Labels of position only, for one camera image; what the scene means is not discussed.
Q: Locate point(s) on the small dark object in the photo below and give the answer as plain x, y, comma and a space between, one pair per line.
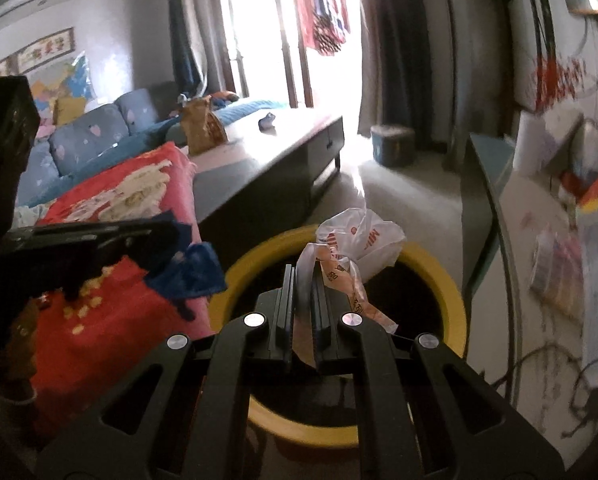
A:
268, 122

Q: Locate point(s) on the dark blue curtain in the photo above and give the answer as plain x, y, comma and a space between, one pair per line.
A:
184, 35

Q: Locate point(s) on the dark coffee table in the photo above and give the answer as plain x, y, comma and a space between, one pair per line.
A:
259, 170

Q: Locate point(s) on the red floral blanket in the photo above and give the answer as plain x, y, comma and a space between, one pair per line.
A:
104, 345

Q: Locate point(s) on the framed wall calligraphy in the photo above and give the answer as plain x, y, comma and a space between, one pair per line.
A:
44, 50

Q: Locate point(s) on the dark glass television stand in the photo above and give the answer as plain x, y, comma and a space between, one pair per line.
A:
484, 220

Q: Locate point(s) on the brown paper bag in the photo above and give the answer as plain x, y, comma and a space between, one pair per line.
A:
199, 125

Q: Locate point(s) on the white printed plastic bag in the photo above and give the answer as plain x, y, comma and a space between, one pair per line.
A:
364, 240

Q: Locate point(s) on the blue snack wrapper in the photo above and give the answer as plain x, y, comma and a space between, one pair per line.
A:
194, 270

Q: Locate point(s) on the white paper roll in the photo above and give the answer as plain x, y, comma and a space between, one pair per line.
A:
528, 145

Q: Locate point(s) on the dark grey curtain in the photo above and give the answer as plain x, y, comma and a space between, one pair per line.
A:
399, 50

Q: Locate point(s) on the colourful wall map poster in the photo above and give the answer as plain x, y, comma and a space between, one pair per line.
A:
69, 85

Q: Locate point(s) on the red artificial flowers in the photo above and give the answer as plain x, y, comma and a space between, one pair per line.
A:
554, 82

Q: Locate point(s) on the blue storage stool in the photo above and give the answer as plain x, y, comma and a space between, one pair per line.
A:
391, 146

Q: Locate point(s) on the yellow rimmed black bin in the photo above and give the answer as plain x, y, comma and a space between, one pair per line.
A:
239, 280

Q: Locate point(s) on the hanging colourful clothes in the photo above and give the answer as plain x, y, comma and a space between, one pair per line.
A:
324, 10

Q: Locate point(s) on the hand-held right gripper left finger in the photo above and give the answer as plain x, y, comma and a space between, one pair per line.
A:
287, 310

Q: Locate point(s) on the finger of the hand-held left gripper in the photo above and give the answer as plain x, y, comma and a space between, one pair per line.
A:
144, 240

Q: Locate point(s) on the blue patterned sofa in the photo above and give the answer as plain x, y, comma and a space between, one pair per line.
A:
79, 140

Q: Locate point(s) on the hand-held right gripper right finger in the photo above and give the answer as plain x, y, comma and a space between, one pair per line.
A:
320, 315

